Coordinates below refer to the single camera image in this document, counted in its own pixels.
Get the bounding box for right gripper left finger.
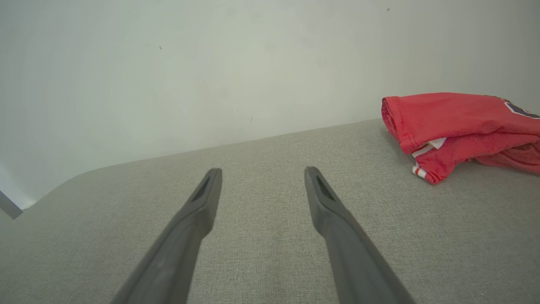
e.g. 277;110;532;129
111;168;223;304

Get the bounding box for dark skirting board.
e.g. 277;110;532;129
0;190;24;220

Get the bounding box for red shorts white trim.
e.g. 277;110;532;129
475;141;540;175

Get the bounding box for red shirt white sleeves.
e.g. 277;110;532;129
381;92;540;185

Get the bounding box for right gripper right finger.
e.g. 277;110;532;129
305;166;416;304

